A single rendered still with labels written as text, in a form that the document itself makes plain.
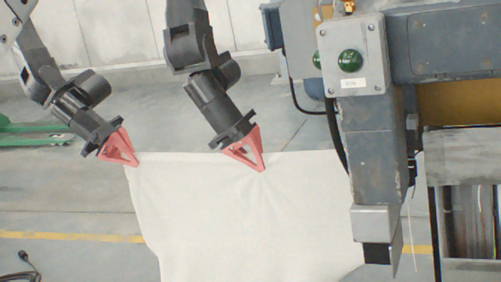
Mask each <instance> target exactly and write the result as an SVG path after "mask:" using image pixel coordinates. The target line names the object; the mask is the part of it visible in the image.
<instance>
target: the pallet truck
mask: <svg viewBox="0 0 501 282"><path fill-rule="evenodd" d="M59 129H71V128H69V127H68V126H67V125H65V124H63V123H62V122H61V121H60V120H56V121H43V122H17V123H11V121H10V120H9V117H8V116H5V115H3V114H2V113H0V134H2V133H18V131H47V130H59ZM72 138H75V135H73V134H65V133H51V134H23V135H7V136H0V145H30V144H47V143H49V144H51V145H56V144H58V145H62V144H65V143H66V142H71V139H72ZM75 139H76V138H75Z"/></svg>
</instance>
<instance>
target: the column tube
mask: <svg viewBox="0 0 501 282"><path fill-rule="evenodd" d="M435 191H436V201H437V211H438V229H439V240H440V250H441V258H442V257H447V244H446V235H445V227H444V211H443V194H442V186H435ZM451 196H452V197H451V199H452V200H451V201H452V207H453V205H461V209H462V210H453V211H452V215H453V230H454V238H455V248H456V258H468V259H487V260H495V253H494V220H492V209H493V203H491V185H480V189H479V185H451ZM479 202H480V208H481V212H480V209H479Z"/></svg>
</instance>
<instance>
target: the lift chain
mask: <svg viewBox="0 0 501 282"><path fill-rule="evenodd" d="M427 195H428V204H429V222H430V231H431V240H432V257H434V264H433V268H435V282H442V279H441V259H440V249H439V239H438V222H437V212H436V201H435V187H428V186H427Z"/></svg>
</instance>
